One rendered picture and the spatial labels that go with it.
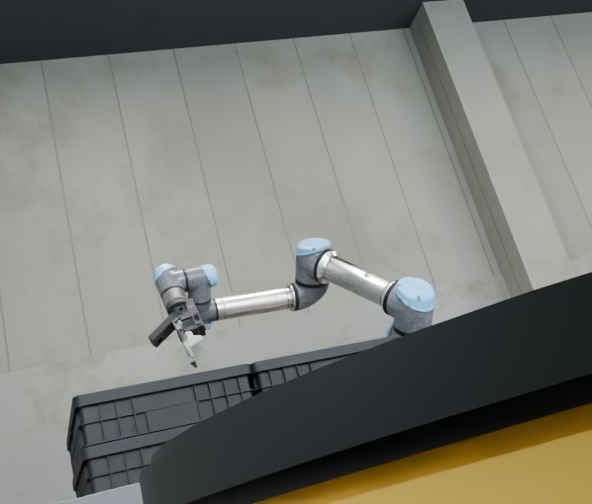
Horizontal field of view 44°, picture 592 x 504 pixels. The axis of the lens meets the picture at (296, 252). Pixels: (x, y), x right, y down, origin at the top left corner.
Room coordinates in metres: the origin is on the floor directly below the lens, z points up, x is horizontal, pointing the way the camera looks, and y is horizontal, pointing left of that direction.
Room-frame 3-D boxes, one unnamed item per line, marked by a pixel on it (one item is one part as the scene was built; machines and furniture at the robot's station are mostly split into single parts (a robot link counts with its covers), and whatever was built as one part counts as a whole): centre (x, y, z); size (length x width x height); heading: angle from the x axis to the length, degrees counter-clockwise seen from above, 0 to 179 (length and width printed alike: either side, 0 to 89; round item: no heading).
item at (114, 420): (1.73, 0.41, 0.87); 0.40 x 0.30 x 0.11; 113
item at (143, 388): (1.73, 0.41, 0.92); 0.40 x 0.30 x 0.02; 113
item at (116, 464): (1.73, 0.41, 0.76); 0.40 x 0.30 x 0.12; 113
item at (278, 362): (1.89, 0.04, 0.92); 0.40 x 0.30 x 0.02; 113
